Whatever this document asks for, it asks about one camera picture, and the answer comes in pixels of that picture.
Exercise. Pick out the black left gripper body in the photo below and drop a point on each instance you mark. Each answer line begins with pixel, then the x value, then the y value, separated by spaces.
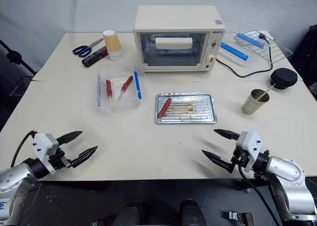
pixel 58 160

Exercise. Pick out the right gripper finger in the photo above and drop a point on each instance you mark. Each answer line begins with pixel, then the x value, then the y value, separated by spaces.
pixel 227 134
pixel 219 160

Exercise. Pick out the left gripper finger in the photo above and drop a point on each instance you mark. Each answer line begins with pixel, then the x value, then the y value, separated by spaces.
pixel 70 136
pixel 84 155

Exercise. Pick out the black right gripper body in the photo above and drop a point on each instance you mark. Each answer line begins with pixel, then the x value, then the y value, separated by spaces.
pixel 241 157

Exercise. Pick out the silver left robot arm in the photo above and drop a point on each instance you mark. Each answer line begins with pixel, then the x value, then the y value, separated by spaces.
pixel 11 180

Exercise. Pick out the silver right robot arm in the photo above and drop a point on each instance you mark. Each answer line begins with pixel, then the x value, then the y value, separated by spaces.
pixel 289 171

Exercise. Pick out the white stirring stick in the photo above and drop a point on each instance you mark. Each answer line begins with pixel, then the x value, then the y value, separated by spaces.
pixel 268 89

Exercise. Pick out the silver metal baking tray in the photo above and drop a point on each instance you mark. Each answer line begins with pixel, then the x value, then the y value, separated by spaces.
pixel 198 117

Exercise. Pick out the beige cup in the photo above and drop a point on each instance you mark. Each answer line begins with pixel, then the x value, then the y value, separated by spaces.
pixel 252 104

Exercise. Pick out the dark rounded shape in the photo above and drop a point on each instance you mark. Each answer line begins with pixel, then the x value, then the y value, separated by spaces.
pixel 130 214
pixel 192 212

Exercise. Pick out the clear blue-clipped plastic container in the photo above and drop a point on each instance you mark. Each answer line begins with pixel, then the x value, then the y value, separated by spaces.
pixel 128 103

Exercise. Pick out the long skewered red sausage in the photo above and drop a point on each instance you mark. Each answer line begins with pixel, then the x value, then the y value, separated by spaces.
pixel 126 83

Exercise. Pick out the black round case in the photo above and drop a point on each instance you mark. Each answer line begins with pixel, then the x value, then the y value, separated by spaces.
pixel 284 78

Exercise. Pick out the clear lid with blue clip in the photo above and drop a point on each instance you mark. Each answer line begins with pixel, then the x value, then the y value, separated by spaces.
pixel 234 51

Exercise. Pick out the black and red lighter tool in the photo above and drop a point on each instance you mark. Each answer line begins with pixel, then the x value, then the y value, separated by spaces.
pixel 95 56

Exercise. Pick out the black tripod stand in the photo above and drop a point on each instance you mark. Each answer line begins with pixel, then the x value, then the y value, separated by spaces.
pixel 15 57

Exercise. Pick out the stack of paper cups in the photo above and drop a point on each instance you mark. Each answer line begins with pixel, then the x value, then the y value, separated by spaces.
pixel 112 43

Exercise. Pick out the black chair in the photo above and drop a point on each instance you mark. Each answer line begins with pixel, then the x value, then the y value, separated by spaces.
pixel 308 52

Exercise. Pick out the cream toaster oven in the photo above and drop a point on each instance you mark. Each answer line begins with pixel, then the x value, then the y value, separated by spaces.
pixel 173 17

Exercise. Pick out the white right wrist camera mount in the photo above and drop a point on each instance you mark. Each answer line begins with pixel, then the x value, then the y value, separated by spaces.
pixel 248 141

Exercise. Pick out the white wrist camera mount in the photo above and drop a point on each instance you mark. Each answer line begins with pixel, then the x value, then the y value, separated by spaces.
pixel 42 144
pixel 248 141

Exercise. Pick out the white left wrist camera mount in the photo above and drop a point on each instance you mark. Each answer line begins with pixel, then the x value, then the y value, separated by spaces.
pixel 42 144

